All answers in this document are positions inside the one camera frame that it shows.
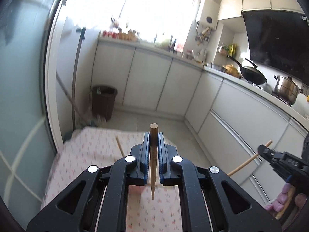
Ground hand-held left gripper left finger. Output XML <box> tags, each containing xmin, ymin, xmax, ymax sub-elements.
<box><xmin>26</xmin><ymin>132</ymin><xmax>151</xmax><ymax>232</ymax></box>

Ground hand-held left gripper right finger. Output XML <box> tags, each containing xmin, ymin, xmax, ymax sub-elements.
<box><xmin>158</xmin><ymin>132</ymin><xmax>282</xmax><ymax>232</ymax></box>

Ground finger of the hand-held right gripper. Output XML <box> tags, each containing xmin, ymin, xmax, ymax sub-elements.
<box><xmin>257</xmin><ymin>144</ymin><xmax>276</xmax><ymax>163</ymax></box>

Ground wooden chopstick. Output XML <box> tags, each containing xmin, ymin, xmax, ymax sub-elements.
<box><xmin>227</xmin><ymin>140</ymin><xmax>273</xmax><ymax>177</ymax></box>
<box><xmin>150</xmin><ymin>123</ymin><xmax>160</xmax><ymax>200</ymax></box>
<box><xmin>116</xmin><ymin>137</ymin><xmax>125</xmax><ymax>157</ymax></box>

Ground pink perforated basket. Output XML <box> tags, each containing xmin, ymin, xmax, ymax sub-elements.
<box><xmin>128</xmin><ymin>184</ymin><xmax>181</xmax><ymax>200</ymax></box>

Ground hanging kitchen utensils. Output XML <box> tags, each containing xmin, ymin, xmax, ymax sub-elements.
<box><xmin>195</xmin><ymin>28</ymin><xmax>210</xmax><ymax>45</ymax></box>

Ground white cabinets under stove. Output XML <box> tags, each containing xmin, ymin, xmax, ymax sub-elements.
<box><xmin>185</xmin><ymin>71</ymin><xmax>309</xmax><ymax>203</ymax></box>

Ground cherry print tablecloth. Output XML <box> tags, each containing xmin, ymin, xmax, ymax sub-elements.
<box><xmin>41</xmin><ymin>126</ymin><xmax>183</xmax><ymax>232</ymax></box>

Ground brown trash bin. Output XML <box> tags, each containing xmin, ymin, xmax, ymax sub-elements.
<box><xmin>91</xmin><ymin>85</ymin><xmax>118</xmax><ymax>121</ymax></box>

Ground gas stove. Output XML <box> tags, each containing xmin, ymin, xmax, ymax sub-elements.
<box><xmin>251</xmin><ymin>82</ymin><xmax>294</xmax><ymax>107</ymax></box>

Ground stainless steel pot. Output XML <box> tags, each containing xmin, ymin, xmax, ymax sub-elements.
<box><xmin>273</xmin><ymin>75</ymin><xmax>303</xmax><ymax>105</ymax></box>

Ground white cabinets under window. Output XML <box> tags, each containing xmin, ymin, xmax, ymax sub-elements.
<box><xmin>93</xmin><ymin>40</ymin><xmax>203</xmax><ymax>120</ymax></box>

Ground black wok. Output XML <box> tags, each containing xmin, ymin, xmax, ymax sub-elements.
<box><xmin>227</xmin><ymin>55</ymin><xmax>268</xmax><ymax>85</ymax></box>

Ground yellow kettle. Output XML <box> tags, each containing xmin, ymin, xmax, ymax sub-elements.
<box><xmin>222</xmin><ymin>63</ymin><xmax>242</xmax><ymax>78</ymax></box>

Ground glass jars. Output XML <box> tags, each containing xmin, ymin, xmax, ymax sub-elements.
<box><xmin>182</xmin><ymin>49</ymin><xmax>208</xmax><ymax>64</ymax></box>

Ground grey pole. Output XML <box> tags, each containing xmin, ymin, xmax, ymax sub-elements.
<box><xmin>72</xmin><ymin>28</ymin><xmax>86</xmax><ymax>130</ymax></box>

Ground yellow green packets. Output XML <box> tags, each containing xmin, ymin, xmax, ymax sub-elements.
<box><xmin>218</xmin><ymin>44</ymin><xmax>237</xmax><ymax>57</ymax></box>

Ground black range hood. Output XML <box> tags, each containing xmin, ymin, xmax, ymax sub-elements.
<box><xmin>242</xmin><ymin>10</ymin><xmax>309</xmax><ymax>81</ymax></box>

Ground white kitchen countertop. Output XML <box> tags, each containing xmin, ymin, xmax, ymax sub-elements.
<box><xmin>98</xmin><ymin>36</ymin><xmax>309</xmax><ymax>131</ymax></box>

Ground wooden utensil holders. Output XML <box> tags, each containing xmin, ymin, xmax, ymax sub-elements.
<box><xmin>118</xmin><ymin>29</ymin><xmax>138</xmax><ymax>41</ymax></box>

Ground frosted glass sliding door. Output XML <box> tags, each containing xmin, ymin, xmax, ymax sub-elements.
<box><xmin>0</xmin><ymin>0</ymin><xmax>80</xmax><ymax>223</ymax></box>

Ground kitchen window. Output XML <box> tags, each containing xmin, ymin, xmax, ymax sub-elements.
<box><xmin>70</xmin><ymin>0</ymin><xmax>202</xmax><ymax>44</ymax></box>

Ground white water heater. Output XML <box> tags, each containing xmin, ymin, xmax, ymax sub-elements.
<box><xmin>195</xmin><ymin>0</ymin><xmax>219</xmax><ymax>29</ymax></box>

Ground mop with grey handle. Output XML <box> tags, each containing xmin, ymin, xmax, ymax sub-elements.
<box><xmin>56</xmin><ymin>71</ymin><xmax>107</xmax><ymax>128</ymax></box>

